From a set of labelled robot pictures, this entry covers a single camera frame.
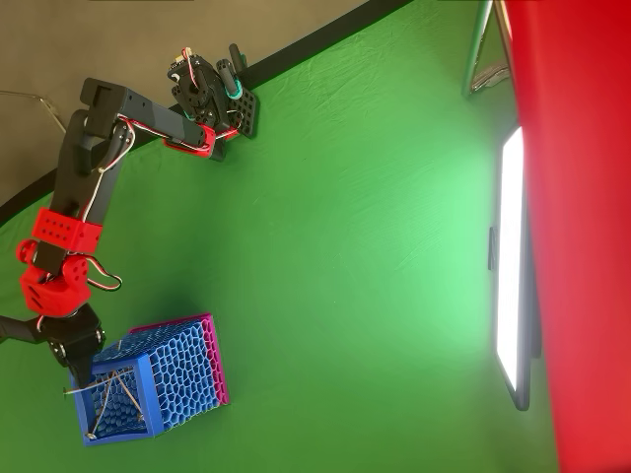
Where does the red camera holder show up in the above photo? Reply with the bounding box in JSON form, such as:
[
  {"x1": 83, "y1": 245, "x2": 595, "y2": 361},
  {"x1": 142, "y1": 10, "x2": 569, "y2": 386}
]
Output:
[{"x1": 501, "y1": 0, "x2": 631, "y2": 473}]

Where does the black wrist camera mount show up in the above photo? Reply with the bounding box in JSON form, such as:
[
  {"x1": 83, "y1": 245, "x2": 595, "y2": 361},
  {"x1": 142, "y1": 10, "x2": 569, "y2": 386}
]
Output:
[{"x1": 0, "y1": 314, "x2": 41, "y2": 345}]

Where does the green cloth with black edge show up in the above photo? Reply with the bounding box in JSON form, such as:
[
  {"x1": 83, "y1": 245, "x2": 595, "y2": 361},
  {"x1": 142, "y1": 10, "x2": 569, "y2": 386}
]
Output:
[{"x1": 0, "y1": 0, "x2": 561, "y2": 473}]

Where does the chrome tube stand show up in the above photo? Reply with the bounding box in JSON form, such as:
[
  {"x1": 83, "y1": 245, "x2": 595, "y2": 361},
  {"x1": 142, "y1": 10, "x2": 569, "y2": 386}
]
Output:
[{"x1": 460, "y1": 0, "x2": 514, "y2": 102}]

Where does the thin grey floor cable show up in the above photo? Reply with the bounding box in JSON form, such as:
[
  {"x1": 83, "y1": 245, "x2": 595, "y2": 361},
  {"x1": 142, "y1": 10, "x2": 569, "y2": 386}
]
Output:
[{"x1": 0, "y1": 90, "x2": 68, "y2": 134}]

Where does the blue and pink mesh basket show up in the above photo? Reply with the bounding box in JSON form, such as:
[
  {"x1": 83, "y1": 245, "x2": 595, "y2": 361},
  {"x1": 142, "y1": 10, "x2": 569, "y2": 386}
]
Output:
[{"x1": 71, "y1": 312, "x2": 231, "y2": 448}]

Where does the black clamp with teal ring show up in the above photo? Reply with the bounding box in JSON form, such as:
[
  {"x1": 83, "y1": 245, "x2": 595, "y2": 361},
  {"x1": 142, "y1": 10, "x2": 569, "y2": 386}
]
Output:
[{"x1": 216, "y1": 42, "x2": 247, "y2": 102}]

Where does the black LED light panel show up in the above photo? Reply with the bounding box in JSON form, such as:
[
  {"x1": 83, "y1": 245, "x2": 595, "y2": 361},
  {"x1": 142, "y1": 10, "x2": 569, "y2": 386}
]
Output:
[{"x1": 487, "y1": 125, "x2": 543, "y2": 413}]

